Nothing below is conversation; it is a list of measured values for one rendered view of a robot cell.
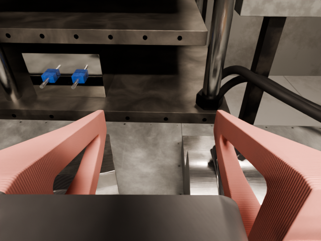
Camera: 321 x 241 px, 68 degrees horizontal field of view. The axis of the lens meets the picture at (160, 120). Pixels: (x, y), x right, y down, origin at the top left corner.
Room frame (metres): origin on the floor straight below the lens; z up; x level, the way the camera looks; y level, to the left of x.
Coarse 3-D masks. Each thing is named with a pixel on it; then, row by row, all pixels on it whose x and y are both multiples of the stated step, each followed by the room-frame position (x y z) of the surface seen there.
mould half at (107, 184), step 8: (80, 152) 0.36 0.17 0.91; (104, 152) 0.36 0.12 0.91; (72, 160) 0.34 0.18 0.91; (80, 160) 0.34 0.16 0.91; (104, 160) 0.34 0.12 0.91; (112, 160) 0.34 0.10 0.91; (64, 168) 0.32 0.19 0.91; (72, 168) 0.32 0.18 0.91; (104, 168) 0.32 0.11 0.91; (112, 168) 0.32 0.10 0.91; (104, 176) 0.30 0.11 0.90; (112, 176) 0.31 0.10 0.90; (104, 184) 0.30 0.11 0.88; (112, 184) 0.30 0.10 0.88; (96, 192) 0.29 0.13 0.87; (104, 192) 0.29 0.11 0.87; (112, 192) 0.29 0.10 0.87
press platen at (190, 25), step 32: (0, 0) 1.23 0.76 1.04; (32, 0) 1.24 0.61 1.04; (64, 0) 1.24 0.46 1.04; (96, 0) 1.25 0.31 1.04; (128, 0) 1.25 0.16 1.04; (160, 0) 1.26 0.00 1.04; (192, 0) 1.26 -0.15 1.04; (0, 32) 0.80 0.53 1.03; (32, 32) 0.80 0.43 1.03; (64, 32) 0.80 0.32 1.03; (96, 32) 0.79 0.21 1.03; (128, 32) 0.79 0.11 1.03; (160, 32) 0.79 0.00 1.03; (192, 32) 0.79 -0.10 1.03
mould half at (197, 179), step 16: (192, 144) 0.44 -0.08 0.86; (208, 144) 0.44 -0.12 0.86; (192, 160) 0.32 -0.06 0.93; (208, 160) 0.32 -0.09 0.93; (240, 160) 0.32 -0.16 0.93; (192, 176) 0.28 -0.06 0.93; (208, 176) 0.28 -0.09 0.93; (256, 176) 0.28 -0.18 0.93; (192, 192) 0.26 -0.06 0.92; (208, 192) 0.26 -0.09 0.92; (256, 192) 0.26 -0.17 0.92
